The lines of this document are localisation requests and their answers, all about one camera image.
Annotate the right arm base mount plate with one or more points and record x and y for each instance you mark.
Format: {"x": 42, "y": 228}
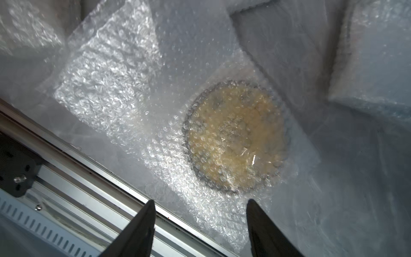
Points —
{"x": 19, "y": 167}

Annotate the yellow black patterned plate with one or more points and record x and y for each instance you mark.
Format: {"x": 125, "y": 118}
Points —
{"x": 236, "y": 136}

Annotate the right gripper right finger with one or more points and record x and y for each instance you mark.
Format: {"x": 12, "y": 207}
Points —
{"x": 265, "y": 237}

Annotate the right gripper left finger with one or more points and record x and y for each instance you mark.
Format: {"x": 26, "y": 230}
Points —
{"x": 136, "y": 240}

